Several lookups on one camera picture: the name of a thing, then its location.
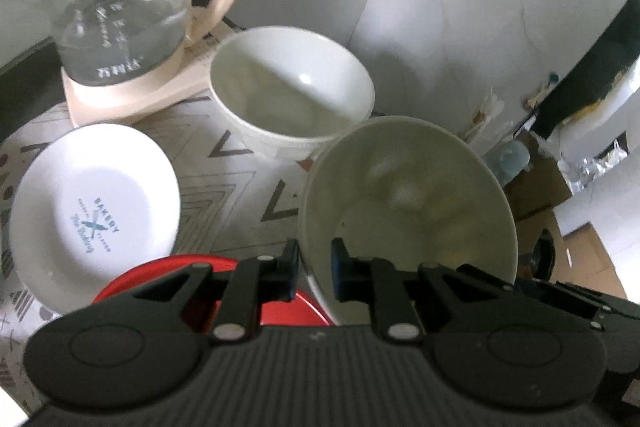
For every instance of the patterned white table cloth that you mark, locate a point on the patterned white table cloth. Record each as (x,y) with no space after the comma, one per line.
(234,203)

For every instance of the cream kettle base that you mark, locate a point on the cream kettle base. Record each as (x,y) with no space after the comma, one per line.
(185,74)

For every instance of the white bakery print plate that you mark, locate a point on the white bakery print plate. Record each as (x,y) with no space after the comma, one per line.
(94,204)

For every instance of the red plate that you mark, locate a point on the red plate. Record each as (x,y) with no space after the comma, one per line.
(301,311)

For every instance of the large white bowl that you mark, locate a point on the large white bowl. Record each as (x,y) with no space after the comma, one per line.
(405,190)

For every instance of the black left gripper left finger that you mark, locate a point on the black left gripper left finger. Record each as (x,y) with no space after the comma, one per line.
(137,347)

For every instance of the white ribbed bowl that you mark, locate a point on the white ribbed bowl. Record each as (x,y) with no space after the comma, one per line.
(288,92)

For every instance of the brown cardboard box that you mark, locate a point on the brown cardboard box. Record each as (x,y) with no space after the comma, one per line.
(536,196)

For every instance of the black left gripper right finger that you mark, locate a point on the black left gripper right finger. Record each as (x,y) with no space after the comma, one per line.
(485,339)

